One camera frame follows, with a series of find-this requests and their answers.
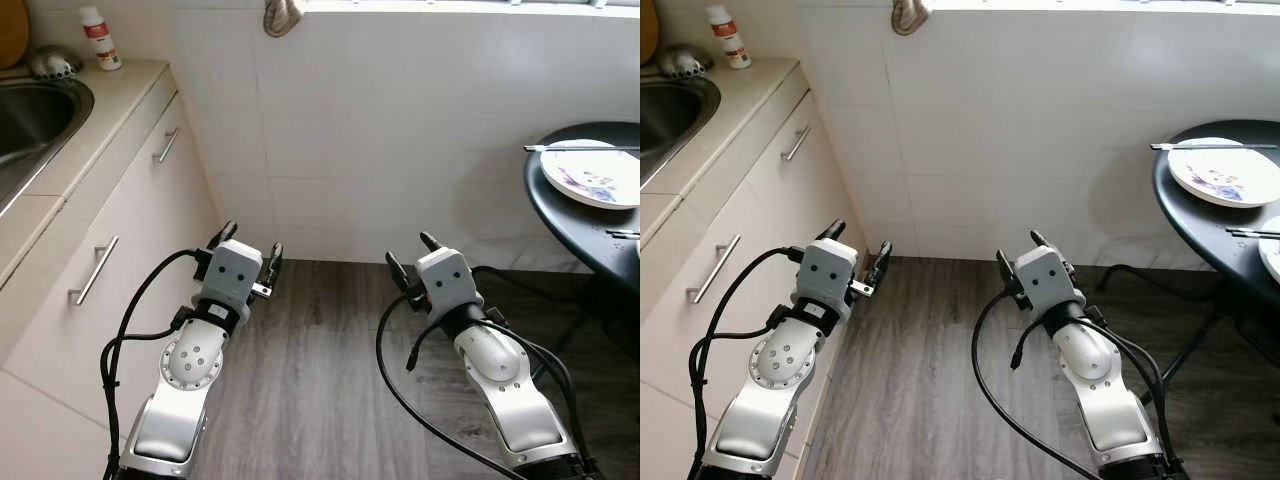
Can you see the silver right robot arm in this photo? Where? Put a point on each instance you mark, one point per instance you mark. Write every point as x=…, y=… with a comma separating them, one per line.
x=500, y=370
x=1100, y=370

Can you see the beige kitchen cabinet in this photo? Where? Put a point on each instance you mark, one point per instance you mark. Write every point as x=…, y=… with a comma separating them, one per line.
x=60, y=340
x=700, y=350

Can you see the black round table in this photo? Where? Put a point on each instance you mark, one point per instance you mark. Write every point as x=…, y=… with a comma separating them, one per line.
x=570, y=225
x=1195, y=225

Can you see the long silver utensil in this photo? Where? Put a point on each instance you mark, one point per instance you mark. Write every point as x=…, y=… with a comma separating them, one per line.
x=1255, y=233
x=622, y=234
x=1210, y=147
x=580, y=148

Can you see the stainless steel double sink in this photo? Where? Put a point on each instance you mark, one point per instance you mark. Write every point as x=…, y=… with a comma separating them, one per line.
x=665, y=120
x=30, y=120

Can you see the white bottle orange label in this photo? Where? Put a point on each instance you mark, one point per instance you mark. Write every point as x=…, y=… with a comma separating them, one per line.
x=728, y=38
x=100, y=40

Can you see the shiny steel bowl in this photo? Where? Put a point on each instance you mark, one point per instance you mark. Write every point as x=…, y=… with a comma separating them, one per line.
x=55, y=63
x=686, y=62

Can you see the beige hanging cloth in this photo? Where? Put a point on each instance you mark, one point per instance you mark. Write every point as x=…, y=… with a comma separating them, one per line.
x=910, y=17
x=283, y=18

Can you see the round wooden cutting board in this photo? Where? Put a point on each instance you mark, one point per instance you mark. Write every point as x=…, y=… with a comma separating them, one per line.
x=12, y=30
x=648, y=30

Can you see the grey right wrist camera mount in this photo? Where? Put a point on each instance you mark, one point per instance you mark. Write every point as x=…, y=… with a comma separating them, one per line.
x=448, y=280
x=1048, y=278

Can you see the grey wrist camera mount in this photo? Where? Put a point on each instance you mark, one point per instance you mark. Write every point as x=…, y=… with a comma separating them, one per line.
x=1048, y=278
x=235, y=275
x=828, y=272
x=448, y=280

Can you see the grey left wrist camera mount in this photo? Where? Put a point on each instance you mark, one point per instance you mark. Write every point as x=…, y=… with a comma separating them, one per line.
x=828, y=272
x=235, y=275

